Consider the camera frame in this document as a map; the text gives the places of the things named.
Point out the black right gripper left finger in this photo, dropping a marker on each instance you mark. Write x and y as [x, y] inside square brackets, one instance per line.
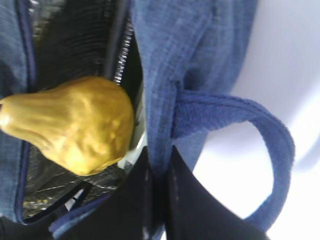
[125, 214]

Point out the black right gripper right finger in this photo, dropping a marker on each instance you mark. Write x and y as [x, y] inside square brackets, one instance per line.
[194, 214]

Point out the yellow pear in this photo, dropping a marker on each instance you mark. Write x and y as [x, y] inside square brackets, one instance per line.
[84, 125]

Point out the dark blue lunch bag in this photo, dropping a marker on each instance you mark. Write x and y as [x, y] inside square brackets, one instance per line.
[175, 59]

